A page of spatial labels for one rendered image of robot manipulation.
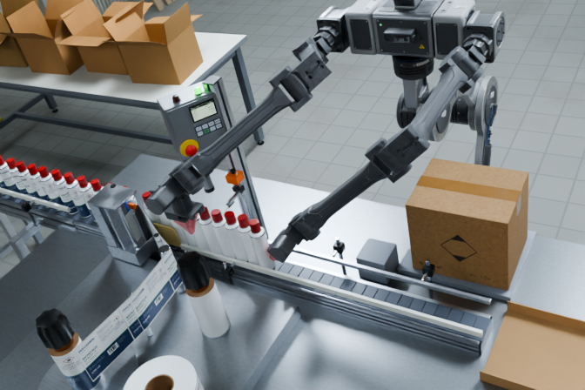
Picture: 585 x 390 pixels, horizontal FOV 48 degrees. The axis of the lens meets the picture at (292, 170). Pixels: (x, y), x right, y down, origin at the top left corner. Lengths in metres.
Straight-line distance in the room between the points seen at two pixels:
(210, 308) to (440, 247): 0.71
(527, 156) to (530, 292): 1.98
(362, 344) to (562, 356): 0.55
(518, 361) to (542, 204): 1.84
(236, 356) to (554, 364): 0.88
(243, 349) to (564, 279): 0.98
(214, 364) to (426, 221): 0.75
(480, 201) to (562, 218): 1.67
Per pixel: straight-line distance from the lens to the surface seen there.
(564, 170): 3.90
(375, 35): 2.17
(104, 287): 2.38
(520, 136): 4.16
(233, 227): 2.14
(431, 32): 2.10
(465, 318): 1.96
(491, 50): 2.03
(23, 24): 4.51
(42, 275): 2.66
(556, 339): 1.99
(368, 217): 2.37
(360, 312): 2.03
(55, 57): 4.30
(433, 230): 1.98
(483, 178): 2.03
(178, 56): 3.68
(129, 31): 3.90
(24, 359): 2.30
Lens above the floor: 2.38
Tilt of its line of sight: 35 degrees down
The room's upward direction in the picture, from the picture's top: 14 degrees counter-clockwise
